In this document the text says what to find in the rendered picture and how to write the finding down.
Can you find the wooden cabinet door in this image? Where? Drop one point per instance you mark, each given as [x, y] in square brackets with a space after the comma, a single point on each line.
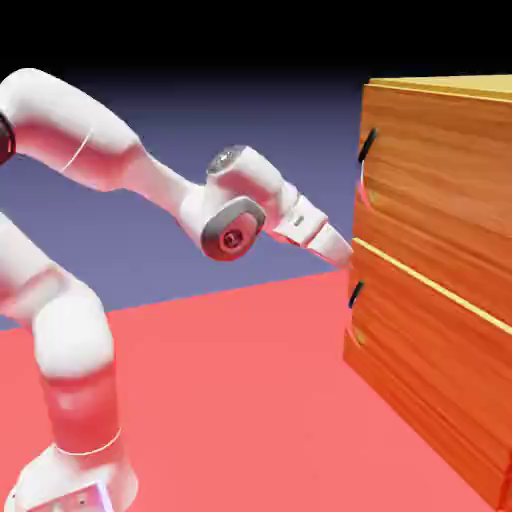
[440, 168]
[432, 360]

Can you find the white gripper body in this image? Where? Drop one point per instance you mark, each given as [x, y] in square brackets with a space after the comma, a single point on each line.
[328, 241]

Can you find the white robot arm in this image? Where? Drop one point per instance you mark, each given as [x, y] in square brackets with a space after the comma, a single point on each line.
[100, 148]

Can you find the wooden cabinet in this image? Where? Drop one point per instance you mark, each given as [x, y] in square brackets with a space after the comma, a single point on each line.
[440, 280]

